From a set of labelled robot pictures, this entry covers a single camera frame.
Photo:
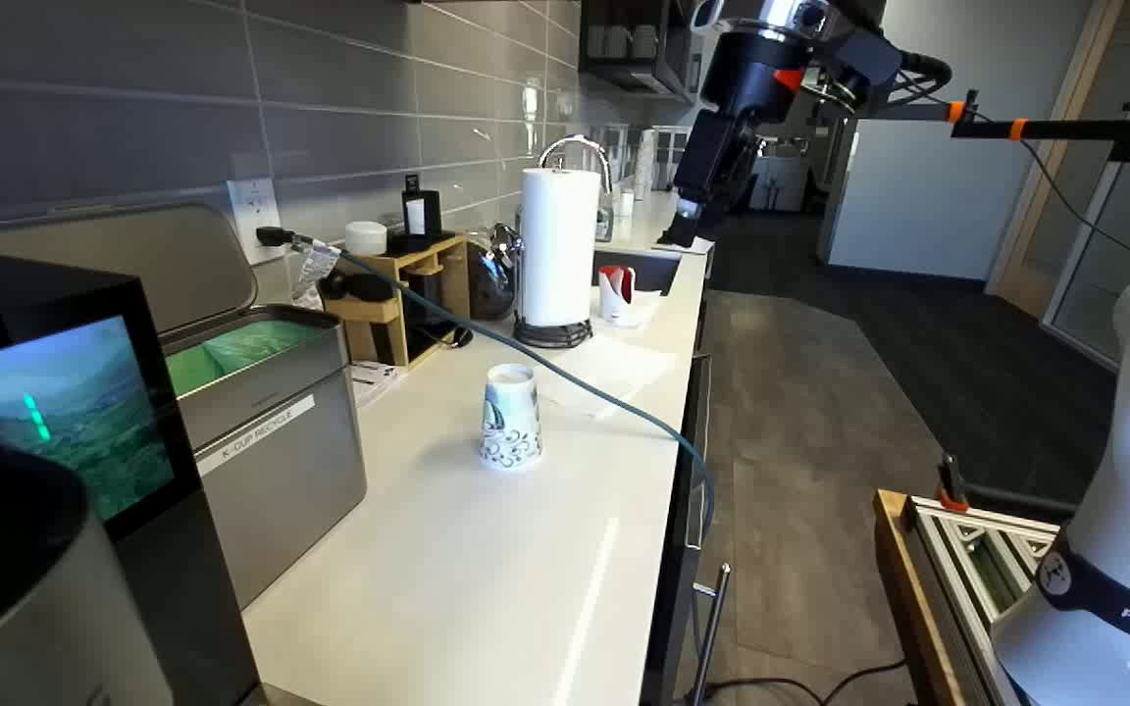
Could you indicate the white cabinet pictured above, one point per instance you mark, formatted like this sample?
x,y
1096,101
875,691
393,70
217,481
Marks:
x,y
921,197

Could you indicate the white paper towel roll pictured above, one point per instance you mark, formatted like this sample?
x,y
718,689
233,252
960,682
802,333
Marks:
x,y
555,250

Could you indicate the small printed card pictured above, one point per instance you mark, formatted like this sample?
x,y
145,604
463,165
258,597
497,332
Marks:
x,y
376,379

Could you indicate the patterned paper coffee cup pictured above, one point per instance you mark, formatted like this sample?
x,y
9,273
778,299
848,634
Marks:
x,y
512,417

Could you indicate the dark sink basin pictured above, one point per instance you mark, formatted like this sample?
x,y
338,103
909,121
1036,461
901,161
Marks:
x,y
638,273

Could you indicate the chrome arched faucet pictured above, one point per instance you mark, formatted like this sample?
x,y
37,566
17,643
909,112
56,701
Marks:
x,y
607,197

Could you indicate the stainless steel lidded bin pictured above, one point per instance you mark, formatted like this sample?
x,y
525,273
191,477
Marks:
x,y
292,472

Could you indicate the aluminium profile frame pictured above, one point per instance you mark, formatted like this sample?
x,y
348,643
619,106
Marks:
x,y
969,563

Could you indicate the white paper sheet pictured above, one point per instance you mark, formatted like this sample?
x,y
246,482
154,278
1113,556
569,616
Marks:
x,y
628,358

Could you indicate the black bottle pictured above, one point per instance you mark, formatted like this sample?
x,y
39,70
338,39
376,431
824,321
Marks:
x,y
419,212

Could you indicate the white wall outlet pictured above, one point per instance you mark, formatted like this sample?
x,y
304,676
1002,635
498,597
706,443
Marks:
x,y
253,203

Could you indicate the grey round container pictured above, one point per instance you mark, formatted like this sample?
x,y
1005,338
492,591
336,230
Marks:
x,y
56,642

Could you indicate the black appliance with screen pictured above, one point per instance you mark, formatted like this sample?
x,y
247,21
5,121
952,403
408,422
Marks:
x,y
157,591

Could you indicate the dark counter cabinet front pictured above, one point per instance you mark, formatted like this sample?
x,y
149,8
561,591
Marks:
x,y
675,574

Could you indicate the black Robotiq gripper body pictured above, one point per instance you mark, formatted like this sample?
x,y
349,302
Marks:
x,y
718,161

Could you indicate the wooden board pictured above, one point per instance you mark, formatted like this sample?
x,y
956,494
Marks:
x,y
913,601

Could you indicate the red and white object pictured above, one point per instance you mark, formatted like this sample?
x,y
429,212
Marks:
x,y
619,276

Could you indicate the wooden countertop organizer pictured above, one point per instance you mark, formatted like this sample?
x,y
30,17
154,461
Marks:
x,y
389,316

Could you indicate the black pole with orange clamps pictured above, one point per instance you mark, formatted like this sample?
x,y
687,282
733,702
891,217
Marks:
x,y
1078,125

